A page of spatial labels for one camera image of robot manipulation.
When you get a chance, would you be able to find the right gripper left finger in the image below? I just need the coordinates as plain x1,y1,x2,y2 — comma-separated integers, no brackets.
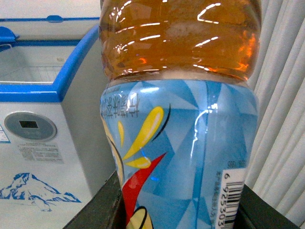
65,172,125,229

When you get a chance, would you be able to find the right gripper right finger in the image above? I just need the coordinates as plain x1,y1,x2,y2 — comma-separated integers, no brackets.
234,186,298,229

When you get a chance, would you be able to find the iced tea bottle blue label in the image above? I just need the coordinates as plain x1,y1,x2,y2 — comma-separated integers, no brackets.
99,0,261,229

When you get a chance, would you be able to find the white pleated curtain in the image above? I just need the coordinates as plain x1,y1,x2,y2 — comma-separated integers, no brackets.
246,0,305,228

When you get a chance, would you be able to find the white blue chest freezer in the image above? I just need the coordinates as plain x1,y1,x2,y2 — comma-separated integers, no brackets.
0,15,115,229

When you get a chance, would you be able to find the silver instruction sticker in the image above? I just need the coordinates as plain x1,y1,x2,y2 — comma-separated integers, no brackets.
18,142,64,164

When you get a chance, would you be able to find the grey oval control panel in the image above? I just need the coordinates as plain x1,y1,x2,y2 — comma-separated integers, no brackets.
4,112,57,141

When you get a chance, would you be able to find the blue energy label sticker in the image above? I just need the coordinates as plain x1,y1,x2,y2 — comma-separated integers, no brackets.
0,125,11,144

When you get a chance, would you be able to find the glass sliding freezer lid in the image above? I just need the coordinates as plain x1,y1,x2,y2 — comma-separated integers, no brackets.
0,19,98,46

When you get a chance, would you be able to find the white wire freezer basket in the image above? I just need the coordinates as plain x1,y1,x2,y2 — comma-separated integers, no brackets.
0,44,71,84

